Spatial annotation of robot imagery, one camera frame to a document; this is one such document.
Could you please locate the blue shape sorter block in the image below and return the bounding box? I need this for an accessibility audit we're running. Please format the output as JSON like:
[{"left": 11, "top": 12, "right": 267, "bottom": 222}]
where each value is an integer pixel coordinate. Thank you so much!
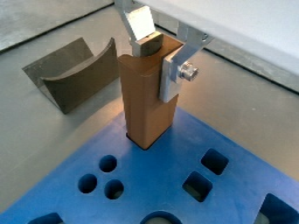
[{"left": 0, "top": 110, "right": 299, "bottom": 224}]

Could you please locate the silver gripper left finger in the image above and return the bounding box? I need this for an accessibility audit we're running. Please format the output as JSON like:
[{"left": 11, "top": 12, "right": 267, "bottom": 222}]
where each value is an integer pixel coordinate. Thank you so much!
[{"left": 115, "top": 0, "right": 164, "bottom": 57}]

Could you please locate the brown arch object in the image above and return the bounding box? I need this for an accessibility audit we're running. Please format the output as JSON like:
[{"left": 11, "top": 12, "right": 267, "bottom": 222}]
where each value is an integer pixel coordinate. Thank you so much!
[{"left": 117, "top": 36, "right": 183, "bottom": 150}]

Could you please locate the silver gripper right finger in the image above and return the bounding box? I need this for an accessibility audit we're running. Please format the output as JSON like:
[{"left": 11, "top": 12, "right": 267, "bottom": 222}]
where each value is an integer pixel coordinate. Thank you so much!
[{"left": 159, "top": 24, "right": 212, "bottom": 102}]

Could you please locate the dark grey curved holder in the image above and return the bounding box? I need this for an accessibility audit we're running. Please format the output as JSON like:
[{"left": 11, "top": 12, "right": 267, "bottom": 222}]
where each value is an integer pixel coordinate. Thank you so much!
[{"left": 23, "top": 38, "right": 119, "bottom": 114}]

